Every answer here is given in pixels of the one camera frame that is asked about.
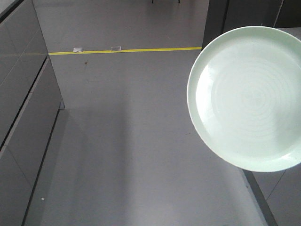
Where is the light green round plate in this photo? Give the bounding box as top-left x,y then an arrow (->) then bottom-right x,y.
187,26 -> 301,172

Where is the yellow floor tape line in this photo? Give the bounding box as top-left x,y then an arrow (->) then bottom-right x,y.
48,47 -> 202,56

